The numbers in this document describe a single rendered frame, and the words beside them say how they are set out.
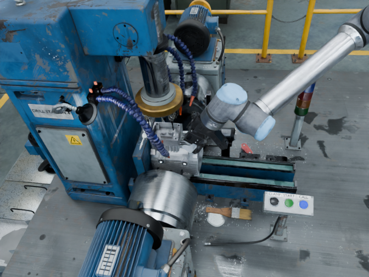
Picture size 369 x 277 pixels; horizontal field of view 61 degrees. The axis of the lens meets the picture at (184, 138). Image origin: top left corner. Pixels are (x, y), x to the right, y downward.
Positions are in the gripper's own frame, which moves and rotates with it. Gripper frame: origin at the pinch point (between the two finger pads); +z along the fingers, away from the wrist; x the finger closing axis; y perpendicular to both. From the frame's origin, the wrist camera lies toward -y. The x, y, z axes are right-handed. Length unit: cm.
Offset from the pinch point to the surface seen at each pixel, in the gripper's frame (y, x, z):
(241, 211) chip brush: -33.4, 7.8, 13.4
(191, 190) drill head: -2.5, 18.6, -2.3
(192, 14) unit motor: 21, -65, -19
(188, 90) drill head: 9.0, -31.0, -3.4
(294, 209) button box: -36.1, 19.1, -17.1
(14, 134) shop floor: 117, -95, 193
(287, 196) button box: -33.2, 15.3, -17.5
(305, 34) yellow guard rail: -105, -240, 29
